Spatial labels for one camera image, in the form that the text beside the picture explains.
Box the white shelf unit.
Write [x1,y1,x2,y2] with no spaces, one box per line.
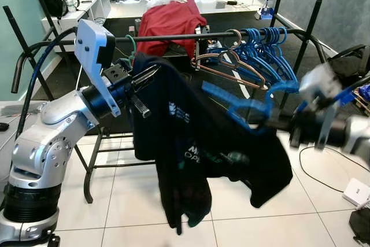
[42,0,112,38]

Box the black floor cable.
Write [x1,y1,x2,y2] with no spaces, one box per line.
[298,146,347,193]

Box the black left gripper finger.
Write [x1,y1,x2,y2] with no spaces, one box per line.
[131,94,152,119]
[132,65,161,84]

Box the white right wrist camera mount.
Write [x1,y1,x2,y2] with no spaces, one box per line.
[299,64,343,150]

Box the copper metal hanger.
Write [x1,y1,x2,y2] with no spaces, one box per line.
[193,28,271,91]

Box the green hanger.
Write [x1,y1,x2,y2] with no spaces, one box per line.
[123,34,138,58]

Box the black chair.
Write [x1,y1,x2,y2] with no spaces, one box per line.
[325,43,370,89]

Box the black metal clothes rack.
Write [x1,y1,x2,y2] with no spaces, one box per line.
[3,0,326,204]

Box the white power adapter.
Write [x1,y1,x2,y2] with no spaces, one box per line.
[342,178,370,207]

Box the dark printed t-shirt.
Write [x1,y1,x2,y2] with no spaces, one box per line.
[131,55,294,236]

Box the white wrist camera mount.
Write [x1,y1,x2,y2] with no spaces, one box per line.
[299,64,343,150]
[74,19,123,118]

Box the red cloth cover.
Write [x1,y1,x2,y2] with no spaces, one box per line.
[136,0,209,58]

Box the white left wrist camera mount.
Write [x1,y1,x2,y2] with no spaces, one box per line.
[74,19,123,118]

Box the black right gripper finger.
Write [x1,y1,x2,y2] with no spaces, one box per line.
[247,114,293,135]

